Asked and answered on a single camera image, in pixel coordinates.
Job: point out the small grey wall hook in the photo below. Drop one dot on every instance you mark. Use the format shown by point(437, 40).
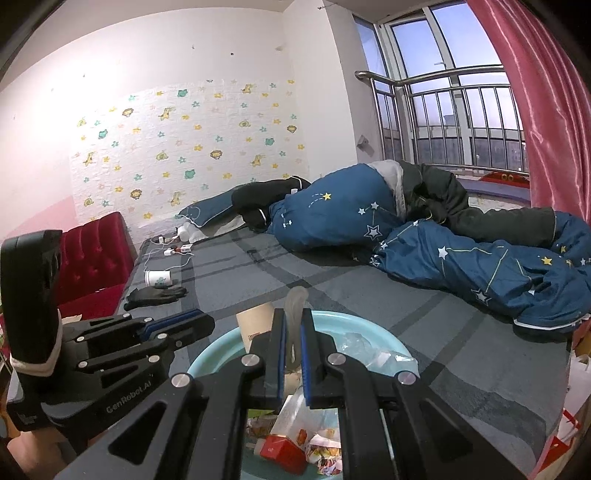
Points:
point(364, 141)

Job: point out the person's left forearm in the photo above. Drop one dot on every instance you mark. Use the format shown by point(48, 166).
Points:
point(32, 454)

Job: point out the printed wall panel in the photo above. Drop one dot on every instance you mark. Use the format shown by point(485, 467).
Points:
point(184, 152)

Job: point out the blue pillow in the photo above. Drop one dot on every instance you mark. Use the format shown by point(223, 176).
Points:
point(207, 210)

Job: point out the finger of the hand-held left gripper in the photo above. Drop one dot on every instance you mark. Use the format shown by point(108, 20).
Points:
point(175, 321)
point(138, 357)

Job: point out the brown cardboard tube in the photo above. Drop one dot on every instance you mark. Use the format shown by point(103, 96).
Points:
point(254, 323)

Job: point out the red tufted sofa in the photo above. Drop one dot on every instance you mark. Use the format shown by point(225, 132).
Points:
point(92, 263)

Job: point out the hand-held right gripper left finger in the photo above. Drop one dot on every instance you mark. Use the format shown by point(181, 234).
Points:
point(281, 357)

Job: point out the light grey cloth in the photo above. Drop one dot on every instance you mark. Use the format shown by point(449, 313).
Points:
point(392, 180)

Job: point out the person's left hand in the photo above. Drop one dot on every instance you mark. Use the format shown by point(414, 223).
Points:
point(30, 406)

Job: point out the dark green jacket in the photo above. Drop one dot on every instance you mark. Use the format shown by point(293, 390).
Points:
point(443, 198)

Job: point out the metal window railing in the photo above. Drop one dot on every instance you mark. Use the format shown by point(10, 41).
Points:
point(406, 85)

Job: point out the white paper cup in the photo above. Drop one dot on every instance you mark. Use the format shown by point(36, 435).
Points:
point(158, 278)

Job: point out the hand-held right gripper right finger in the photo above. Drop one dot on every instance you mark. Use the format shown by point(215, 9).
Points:
point(307, 364)

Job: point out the teal plastic basin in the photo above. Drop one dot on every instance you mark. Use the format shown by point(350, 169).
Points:
point(212, 360)

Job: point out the black clothing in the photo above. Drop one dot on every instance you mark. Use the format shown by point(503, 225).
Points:
point(268, 196)

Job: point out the clear round plastic lid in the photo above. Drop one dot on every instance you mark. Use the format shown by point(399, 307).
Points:
point(295, 314)

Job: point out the white plastic bottle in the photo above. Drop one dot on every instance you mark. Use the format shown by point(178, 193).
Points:
point(185, 233)

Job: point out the red and white snack wrapper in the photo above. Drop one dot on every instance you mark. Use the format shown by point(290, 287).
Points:
point(325, 452)

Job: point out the blue star duvet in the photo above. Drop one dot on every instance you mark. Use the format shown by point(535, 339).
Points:
point(332, 217)

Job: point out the pink curtain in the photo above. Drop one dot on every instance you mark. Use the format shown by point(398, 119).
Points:
point(545, 92)

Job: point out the grey plaid bed sheet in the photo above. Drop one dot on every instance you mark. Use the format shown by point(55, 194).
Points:
point(461, 360)

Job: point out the white paper bag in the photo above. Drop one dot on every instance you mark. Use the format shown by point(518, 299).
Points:
point(577, 392)

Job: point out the black glove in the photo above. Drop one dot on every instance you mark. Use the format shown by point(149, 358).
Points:
point(152, 297)

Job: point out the red and white box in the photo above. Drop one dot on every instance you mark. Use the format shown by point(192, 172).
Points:
point(281, 454)

